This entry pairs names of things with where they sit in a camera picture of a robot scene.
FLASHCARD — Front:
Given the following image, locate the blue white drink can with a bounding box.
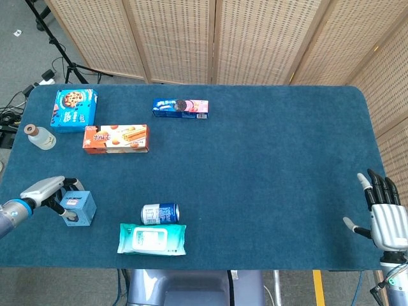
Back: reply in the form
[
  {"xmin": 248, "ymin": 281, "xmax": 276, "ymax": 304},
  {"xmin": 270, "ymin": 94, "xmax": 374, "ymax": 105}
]
[{"xmin": 141, "ymin": 203, "xmax": 180, "ymax": 226}]

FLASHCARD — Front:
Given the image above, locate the orange biscuit box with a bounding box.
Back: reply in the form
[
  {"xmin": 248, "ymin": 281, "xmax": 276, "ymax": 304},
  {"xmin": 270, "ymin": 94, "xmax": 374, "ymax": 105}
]
[{"xmin": 82, "ymin": 124, "xmax": 150, "ymax": 155}]

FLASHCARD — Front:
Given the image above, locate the green wet wipes pack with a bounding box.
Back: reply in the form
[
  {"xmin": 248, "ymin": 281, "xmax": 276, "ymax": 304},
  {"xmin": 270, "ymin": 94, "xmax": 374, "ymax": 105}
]
[{"xmin": 117, "ymin": 222, "xmax": 187, "ymax": 257}]

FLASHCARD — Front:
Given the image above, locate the blue pink sandwich cookie box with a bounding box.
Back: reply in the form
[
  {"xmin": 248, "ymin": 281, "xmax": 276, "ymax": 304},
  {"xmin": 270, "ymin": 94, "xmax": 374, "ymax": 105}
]
[{"xmin": 152, "ymin": 98, "xmax": 210, "ymax": 120}]

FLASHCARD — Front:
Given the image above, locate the woven bamboo folding screen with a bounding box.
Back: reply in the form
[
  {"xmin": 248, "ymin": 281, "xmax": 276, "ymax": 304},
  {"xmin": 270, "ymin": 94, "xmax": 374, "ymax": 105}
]
[{"xmin": 44, "ymin": 0, "xmax": 408, "ymax": 198}]

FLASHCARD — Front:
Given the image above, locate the blue chocolate chip cookie box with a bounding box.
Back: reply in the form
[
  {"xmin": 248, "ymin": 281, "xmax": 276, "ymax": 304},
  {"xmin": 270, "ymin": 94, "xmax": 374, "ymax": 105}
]
[{"xmin": 50, "ymin": 89, "xmax": 99, "ymax": 134}]

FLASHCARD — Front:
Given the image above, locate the metal table leg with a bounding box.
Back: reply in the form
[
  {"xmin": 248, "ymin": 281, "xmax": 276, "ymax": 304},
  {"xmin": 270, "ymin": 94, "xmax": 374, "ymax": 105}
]
[{"xmin": 273, "ymin": 270, "xmax": 283, "ymax": 306}]

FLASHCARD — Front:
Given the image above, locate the small bottle with cork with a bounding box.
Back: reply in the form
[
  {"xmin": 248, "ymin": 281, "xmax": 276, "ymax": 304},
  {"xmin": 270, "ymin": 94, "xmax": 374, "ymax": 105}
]
[{"xmin": 24, "ymin": 124, "xmax": 57, "ymax": 151}]

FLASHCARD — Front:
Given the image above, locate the blue felt table cloth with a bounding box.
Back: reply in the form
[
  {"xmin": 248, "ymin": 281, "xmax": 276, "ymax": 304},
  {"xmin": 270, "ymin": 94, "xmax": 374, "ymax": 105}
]
[{"xmin": 0, "ymin": 84, "xmax": 387, "ymax": 271}]

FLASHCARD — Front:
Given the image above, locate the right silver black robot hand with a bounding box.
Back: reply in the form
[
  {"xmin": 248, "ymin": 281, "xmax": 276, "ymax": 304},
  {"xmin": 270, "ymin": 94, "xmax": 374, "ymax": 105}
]
[{"xmin": 342, "ymin": 168, "xmax": 408, "ymax": 252}]

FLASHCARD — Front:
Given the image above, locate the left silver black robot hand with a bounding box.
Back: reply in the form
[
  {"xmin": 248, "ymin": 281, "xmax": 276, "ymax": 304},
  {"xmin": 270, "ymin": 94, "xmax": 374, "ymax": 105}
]
[{"xmin": 19, "ymin": 175, "xmax": 87, "ymax": 217}]

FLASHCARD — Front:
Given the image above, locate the small light blue box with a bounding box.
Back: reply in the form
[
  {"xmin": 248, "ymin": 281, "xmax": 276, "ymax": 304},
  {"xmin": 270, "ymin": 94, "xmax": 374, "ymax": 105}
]
[{"xmin": 60, "ymin": 190, "xmax": 98, "ymax": 228}]

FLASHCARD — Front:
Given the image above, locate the black tripod stand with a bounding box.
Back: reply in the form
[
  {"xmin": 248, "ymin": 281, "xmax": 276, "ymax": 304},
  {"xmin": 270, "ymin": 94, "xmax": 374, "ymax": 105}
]
[{"xmin": 25, "ymin": 0, "xmax": 113, "ymax": 85}]

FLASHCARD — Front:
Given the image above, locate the black floor cables bundle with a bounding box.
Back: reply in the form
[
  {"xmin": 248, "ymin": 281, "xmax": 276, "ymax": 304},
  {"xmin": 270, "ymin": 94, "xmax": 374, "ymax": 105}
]
[{"xmin": 0, "ymin": 89, "xmax": 31, "ymax": 149}]

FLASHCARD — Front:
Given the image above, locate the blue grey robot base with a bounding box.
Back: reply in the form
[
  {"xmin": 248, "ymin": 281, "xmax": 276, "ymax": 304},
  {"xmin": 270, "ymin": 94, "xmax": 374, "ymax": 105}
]
[{"xmin": 127, "ymin": 269, "xmax": 266, "ymax": 306}]

